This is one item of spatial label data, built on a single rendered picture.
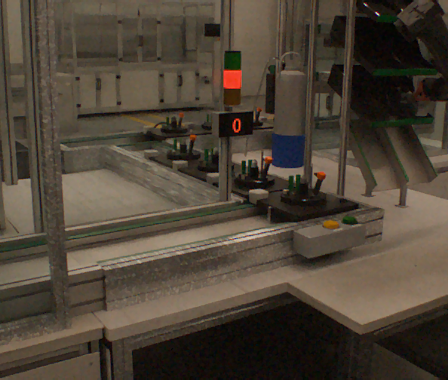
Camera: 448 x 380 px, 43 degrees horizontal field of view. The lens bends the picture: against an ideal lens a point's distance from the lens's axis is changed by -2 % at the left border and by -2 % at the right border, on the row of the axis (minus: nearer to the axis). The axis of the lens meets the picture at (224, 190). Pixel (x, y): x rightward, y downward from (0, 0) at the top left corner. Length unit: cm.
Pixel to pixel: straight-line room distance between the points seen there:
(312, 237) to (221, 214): 34
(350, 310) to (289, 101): 149
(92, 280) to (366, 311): 62
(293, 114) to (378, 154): 79
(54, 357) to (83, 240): 38
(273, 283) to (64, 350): 53
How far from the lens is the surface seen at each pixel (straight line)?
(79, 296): 133
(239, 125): 173
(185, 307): 135
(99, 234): 158
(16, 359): 126
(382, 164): 198
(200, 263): 142
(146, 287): 137
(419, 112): 199
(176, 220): 168
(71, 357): 131
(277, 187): 195
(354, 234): 163
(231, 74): 170
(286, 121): 271
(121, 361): 135
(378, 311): 139
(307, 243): 153
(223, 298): 140
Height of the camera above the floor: 146
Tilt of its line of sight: 15 degrees down
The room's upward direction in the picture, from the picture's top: 1 degrees clockwise
